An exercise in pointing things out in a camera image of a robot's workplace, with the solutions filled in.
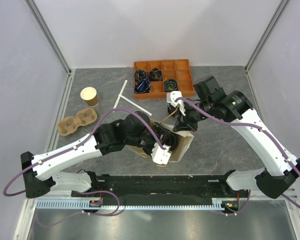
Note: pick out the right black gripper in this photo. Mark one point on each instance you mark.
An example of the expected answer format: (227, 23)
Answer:
(184, 122)

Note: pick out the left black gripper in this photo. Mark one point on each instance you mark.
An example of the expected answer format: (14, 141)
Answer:
(162, 133)

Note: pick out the kraft paper bag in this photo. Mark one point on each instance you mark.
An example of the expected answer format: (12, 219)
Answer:
(180, 145)

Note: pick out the white straw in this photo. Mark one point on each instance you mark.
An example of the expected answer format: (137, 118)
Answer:
(136, 105)
(120, 94)

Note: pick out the black cup lid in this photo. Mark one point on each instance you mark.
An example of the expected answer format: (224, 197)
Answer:
(170, 109)

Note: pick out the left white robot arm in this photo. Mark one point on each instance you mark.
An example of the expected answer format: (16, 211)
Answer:
(43, 173)

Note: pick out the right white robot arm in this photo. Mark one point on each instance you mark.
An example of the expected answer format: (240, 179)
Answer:
(281, 167)

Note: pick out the blue yellow item in tray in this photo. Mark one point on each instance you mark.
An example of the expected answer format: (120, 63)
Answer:
(170, 85)

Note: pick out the orange compartment tray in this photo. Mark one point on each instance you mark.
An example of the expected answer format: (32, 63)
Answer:
(178, 69)

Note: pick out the blue striped item in tray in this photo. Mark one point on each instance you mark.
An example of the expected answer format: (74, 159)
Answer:
(142, 87)

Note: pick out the dark item in tray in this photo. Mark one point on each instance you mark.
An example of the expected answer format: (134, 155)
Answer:
(140, 75)

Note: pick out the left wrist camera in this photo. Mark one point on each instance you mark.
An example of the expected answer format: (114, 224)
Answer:
(161, 156)

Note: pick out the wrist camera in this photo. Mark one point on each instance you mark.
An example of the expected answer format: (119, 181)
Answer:
(161, 156)
(175, 100)

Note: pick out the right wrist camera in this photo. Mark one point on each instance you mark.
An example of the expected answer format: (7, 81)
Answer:
(175, 100)

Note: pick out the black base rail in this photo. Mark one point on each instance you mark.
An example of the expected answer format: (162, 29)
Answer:
(206, 186)

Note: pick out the grey cable duct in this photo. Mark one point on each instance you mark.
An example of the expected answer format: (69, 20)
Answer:
(85, 204)

